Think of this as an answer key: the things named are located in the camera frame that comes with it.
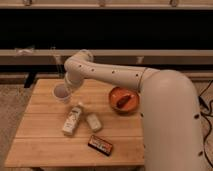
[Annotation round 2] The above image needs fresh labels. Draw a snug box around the orange ceramic bowl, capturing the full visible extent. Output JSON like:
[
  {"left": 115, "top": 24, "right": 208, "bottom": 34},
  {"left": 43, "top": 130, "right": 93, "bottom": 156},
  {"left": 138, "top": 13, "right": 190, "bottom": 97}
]
[{"left": 108, "top": 87, "right": 140, "bottom": 114}]

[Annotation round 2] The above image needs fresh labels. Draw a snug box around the dark rectangular snack bar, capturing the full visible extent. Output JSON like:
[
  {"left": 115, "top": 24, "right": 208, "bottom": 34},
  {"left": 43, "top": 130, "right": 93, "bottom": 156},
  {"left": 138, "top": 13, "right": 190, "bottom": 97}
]
[{"left": 88, "top": 135, "right": 113, "bottom": 156}]

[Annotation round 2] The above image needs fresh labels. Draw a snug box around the wooden table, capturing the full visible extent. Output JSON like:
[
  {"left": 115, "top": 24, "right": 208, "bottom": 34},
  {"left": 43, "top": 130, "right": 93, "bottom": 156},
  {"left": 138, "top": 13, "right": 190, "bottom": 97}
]
[{"left": 5, "top": 79, "right": 144, "bottom": 167}]

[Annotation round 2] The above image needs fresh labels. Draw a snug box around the brown item in bowl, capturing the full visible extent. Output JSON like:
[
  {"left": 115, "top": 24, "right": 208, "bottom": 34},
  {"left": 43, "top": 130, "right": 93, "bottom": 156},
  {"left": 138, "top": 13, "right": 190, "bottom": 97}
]
[{"left": 116, "top": 95, "right": 131, "bottom": 108}]

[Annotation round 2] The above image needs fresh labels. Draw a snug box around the small white packet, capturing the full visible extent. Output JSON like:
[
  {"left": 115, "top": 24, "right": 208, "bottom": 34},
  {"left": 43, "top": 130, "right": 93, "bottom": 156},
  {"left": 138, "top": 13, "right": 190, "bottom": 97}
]
[{"left": 86, "top": 114, "right": 102, "bottom": 132}]

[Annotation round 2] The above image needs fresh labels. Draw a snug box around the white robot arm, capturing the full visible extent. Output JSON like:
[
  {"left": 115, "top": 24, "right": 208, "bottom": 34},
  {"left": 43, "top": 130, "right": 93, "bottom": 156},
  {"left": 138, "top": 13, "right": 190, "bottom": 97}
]
[{"left": 64, "top": 50, "right": 206, "bottom": 171}]

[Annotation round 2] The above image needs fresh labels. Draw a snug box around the long wooden rail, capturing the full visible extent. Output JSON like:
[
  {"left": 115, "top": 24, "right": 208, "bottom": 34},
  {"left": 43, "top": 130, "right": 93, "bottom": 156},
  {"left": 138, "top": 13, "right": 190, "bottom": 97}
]
[{"left": 0, "top": 49, "right": 213, "bottom": 65}]

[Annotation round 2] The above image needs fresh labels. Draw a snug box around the white plastic bottle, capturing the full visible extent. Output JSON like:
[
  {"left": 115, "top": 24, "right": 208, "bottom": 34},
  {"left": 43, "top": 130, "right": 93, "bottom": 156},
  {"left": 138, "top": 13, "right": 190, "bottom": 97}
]
[{"left": 62, "top": 102, "right": 83, "bottom": 136}]

